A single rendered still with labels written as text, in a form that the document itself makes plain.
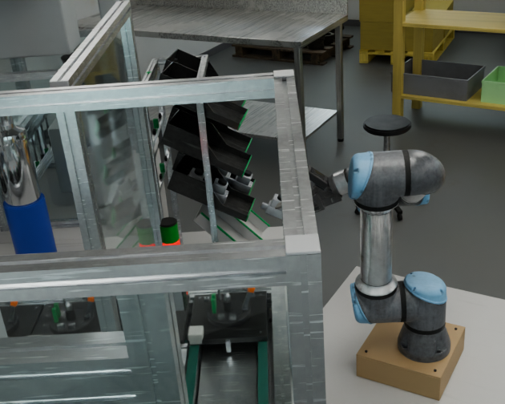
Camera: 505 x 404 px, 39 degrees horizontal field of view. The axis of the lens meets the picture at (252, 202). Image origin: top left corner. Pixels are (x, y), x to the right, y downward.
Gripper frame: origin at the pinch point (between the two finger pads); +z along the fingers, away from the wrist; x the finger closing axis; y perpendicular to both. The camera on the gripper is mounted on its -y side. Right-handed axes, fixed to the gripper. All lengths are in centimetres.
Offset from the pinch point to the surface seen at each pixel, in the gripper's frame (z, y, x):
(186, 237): 57, 15, 38
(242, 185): 13.6, -5.6, 12.4
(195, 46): 218, 17, 587
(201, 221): 24.9, -6.0, -6.4
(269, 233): 27, 29, 43
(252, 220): 20.5, 11.5, 20.9
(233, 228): 22.1, 5.8, 6.0
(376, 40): 28, 97, 570
